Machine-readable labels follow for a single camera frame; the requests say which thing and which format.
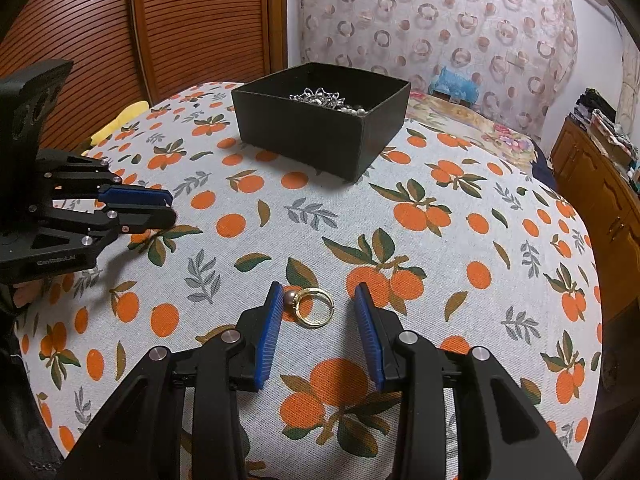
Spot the gold pearl ring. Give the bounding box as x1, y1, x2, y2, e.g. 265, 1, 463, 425
283, 286, 336, 330

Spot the black square jewelry box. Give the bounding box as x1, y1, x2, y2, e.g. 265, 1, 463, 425
231, 63, 411, 182

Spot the person's left hand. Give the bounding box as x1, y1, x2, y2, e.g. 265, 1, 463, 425
6, 278, 66, 314

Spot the yellow plush toy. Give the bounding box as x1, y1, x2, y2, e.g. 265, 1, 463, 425
86, 101, 150, 151

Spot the brown louvered wardrobe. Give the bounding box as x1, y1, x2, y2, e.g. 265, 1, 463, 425
1, 0, 288, 151

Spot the orange-print white cloth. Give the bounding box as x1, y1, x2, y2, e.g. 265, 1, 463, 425
15, 82, 602, 479

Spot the dark blue bed sheet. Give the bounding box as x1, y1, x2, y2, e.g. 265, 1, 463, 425
532, 142, 558, 192

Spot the wooden sideboard cabinet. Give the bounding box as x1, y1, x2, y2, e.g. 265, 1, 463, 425
550, 118, 640, 321

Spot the floral bed blanket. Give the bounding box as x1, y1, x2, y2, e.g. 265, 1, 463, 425
406, 91, 538, 174

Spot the blue plastic bag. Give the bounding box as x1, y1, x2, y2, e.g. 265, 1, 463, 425
428, 67, 480, 106

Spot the stack of folded clothes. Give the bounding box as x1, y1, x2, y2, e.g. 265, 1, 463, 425
570, 88, 639, 176

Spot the beige side curtain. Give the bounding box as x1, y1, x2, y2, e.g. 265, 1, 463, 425
615, 32, 639, 136

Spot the patterned lace curtain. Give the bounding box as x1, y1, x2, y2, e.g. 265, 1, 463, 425
299, 0, 578, 136

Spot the silver chain jewelry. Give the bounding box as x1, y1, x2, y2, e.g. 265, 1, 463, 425
288, 88, 368, 117

